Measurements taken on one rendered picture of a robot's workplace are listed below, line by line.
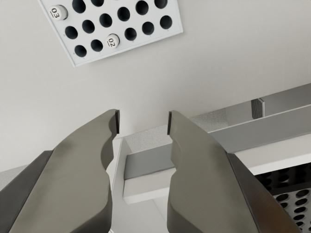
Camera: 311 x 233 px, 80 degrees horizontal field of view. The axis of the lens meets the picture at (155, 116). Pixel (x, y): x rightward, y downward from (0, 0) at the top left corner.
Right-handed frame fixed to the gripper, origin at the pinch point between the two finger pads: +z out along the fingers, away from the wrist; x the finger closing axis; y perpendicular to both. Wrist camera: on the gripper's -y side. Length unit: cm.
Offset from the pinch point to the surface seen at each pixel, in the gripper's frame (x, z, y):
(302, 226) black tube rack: 17.4, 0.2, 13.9
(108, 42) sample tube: -3.7, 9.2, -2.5
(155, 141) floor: 7, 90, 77
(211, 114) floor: 41, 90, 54
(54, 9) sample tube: -8.3, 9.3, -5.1
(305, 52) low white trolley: 20.5, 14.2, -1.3
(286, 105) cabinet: 33.8, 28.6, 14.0
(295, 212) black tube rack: 15.6, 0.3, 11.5
